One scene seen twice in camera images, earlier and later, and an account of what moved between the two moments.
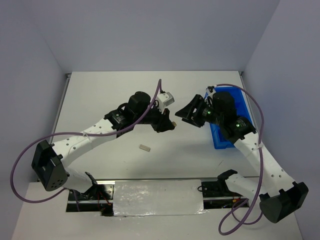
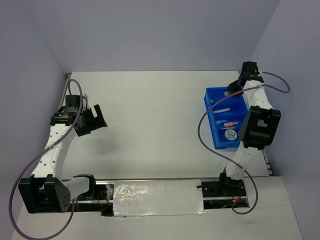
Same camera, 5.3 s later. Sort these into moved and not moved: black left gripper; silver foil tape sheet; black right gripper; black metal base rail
Moved: black left gripper; black right gripper
Not moved: black metal base rail; silver foil tape sheet
